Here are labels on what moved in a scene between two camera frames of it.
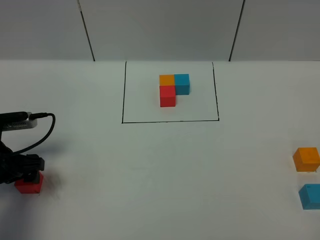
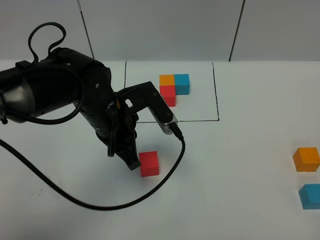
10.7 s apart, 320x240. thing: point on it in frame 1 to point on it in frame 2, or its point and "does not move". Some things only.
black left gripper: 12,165 to 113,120
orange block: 306,159 does not move
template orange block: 167,80 does not move
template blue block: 182,83 does not move
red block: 27,187 to 149,163
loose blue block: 309,195 does not move
